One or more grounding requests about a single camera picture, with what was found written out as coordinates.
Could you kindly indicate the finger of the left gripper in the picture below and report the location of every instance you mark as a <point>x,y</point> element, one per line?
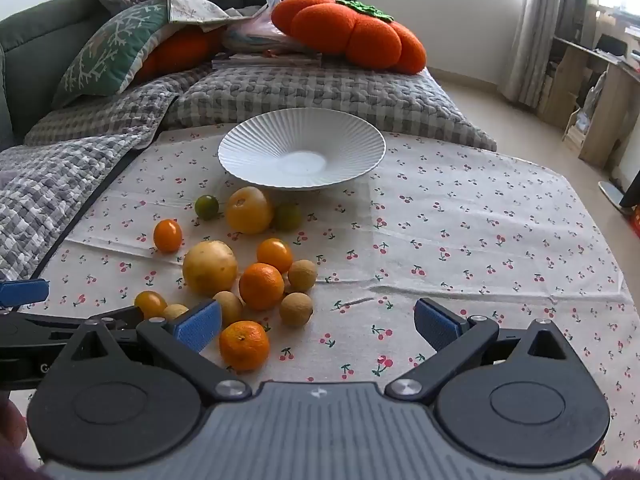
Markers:
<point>127,318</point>
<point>19,293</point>

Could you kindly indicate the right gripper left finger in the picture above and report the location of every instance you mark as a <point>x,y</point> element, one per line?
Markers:
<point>176,344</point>

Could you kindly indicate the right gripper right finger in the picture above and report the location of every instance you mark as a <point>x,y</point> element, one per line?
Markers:
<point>459,344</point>

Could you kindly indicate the yellow-orange cherry tomato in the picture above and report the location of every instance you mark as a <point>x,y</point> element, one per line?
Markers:
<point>151,304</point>

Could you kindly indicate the mandarin orange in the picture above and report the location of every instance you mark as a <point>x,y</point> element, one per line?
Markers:
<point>244,346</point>
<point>261,286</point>

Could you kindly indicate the large pale yellow fruit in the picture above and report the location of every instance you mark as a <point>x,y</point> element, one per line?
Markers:
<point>209,268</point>

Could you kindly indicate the orange cherry tomato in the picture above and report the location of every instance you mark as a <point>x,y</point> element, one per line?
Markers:
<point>276,253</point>
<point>167,236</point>

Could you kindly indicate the large orange-yellow fruit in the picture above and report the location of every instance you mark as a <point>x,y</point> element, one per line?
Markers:
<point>248,211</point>

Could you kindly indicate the person's left hand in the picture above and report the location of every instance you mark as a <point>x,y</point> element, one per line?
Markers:
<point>12,424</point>

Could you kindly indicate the grey checked quilt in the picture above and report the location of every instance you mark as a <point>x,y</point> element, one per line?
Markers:
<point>67,154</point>

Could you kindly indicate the white ribbed plate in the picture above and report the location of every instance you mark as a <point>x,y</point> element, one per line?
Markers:
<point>303,148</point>

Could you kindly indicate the green white patterned pillow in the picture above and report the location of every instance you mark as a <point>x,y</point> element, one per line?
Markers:
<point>108,62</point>

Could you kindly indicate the dark green sofa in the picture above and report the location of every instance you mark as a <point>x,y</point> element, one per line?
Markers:
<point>37,46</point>

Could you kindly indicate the wooden shelf desk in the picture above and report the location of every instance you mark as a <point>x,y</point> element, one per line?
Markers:
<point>590,90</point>

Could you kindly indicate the red orange cushion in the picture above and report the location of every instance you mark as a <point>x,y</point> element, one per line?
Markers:
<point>188,48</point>

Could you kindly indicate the orange pumpkin plush cushion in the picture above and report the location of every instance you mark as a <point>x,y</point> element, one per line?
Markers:
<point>349,29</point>

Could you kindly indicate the pink folded cloth stack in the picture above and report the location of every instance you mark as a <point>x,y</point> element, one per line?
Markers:
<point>256,33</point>

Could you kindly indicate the floral cloth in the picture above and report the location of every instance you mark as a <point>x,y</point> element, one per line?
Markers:
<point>207,14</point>

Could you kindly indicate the grey curtain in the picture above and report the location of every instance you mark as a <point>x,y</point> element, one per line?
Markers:
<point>540,21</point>

